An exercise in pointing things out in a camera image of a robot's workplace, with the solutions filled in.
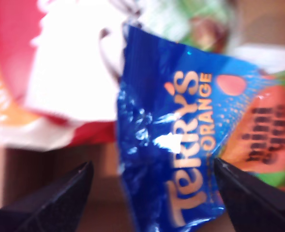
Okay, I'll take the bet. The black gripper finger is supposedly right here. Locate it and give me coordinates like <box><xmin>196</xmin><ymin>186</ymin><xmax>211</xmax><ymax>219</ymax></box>
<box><xmin>1</xmin><ymin>161</ymin><xmax>94</xmax><ymax>232</ymax></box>
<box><xmin>214</xmin><ymin>157</ymin><xmax>285</xmax><ymax>232</ymax></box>

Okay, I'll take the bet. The blue Terry's orange egg bag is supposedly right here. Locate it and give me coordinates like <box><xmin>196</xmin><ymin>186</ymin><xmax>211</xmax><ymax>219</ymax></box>
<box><xmin>115</xmin><ymin>24</ymin><xmax>285</xmax><ymax>232</ymax></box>

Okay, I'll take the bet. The red cream Maltesers egg bag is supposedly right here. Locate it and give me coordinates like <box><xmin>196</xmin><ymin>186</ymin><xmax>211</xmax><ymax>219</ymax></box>
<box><xmin>0</xmin><ymin>0</ymin><xmax>118</xmax><ymax>149</ymax></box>

